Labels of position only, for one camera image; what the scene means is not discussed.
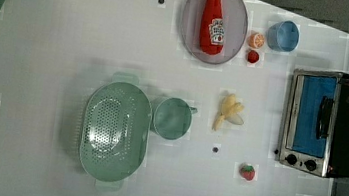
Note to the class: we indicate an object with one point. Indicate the yellow plush peeled banana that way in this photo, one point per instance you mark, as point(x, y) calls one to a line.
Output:
point(230, 109)

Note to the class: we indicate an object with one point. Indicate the blue bowl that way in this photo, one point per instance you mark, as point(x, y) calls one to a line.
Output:
point(283, 36)

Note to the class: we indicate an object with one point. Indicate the silver black toaster oven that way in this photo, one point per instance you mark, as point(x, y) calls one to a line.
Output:
point(316, 129)

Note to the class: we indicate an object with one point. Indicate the orange half slice toy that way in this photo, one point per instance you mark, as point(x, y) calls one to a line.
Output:
point(256, 40)

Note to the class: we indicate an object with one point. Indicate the green mug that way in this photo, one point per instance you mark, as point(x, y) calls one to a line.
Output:
point(171, 117)

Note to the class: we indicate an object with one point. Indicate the large red strawberry toy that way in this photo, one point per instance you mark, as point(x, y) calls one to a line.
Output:
point(247, 172)

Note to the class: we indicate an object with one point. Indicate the small red strawberry toy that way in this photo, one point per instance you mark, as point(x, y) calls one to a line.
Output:
point(253, 56)

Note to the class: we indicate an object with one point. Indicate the green oval colander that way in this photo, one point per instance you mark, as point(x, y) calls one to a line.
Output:
point(114, 134)

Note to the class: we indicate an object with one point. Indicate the grey round plate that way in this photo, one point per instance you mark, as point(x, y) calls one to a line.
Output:
point(235, 29)

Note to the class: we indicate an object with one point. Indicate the red ketchup bottle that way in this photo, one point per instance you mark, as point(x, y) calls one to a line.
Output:
point(212, 28)

